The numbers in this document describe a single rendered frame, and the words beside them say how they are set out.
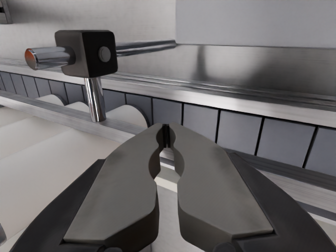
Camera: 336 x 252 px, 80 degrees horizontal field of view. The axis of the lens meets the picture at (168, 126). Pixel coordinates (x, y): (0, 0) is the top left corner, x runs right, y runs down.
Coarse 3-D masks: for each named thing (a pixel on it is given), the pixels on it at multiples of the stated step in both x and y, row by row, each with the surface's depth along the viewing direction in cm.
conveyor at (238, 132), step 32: (32, 96) 35; (64, 96) 31; (128, 96) 24; (192, 128) 21; (224, 128) 19; (256, 128) 18; (288, 128) 17; (320, 128) 15; (160, 160) 25; (288, 160) 18; (320, 160) 16
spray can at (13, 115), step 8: (48, 96) 30; (56, 96) 31; (64, 104) 31; (0, 112) 25; (8, 112) 25; (16, 112) 26; (24, 112) 26; (0, 120) 24; (8, 120) 25; (16, 120) 25
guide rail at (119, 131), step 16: (0, 96) 23; (16, 96) 22; (32, 112) 20; (48, 112) 19; (64, 112) 18; (80, 112) 18; (80, 128) 17; (96, 128) 16; (112, 128) 15; (128, 128) 15; (144, 128) 15; (256, 160) 11; (272, 160) 11; (272, 176) 10; (288, 176) 10; (304, 176) 10; (320, 176) 10; (288, 192) 10; (304, 192) 10; (320, 192) 9
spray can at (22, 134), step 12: (84, 108) 27; (24, 120) 22; (36, 120) 23; (48, 120) 23; (0, 132) 20; (12, 132) 20; (24, 132) 21; (36, 132) 22; (48, 132) 23; (0, 144) 19; (12, 144) 20; (24, 144) 21; (0, 156) 19
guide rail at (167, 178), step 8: (160, 168) 23; (168, 168) 23; (160, 176) 22; (168, 176) 22; (176, 176) 22; (160, 184) 22; (168, 184) 21; (176, 184) 21; (320, 224) 16; (328, 224) 16; (328, 232) 16
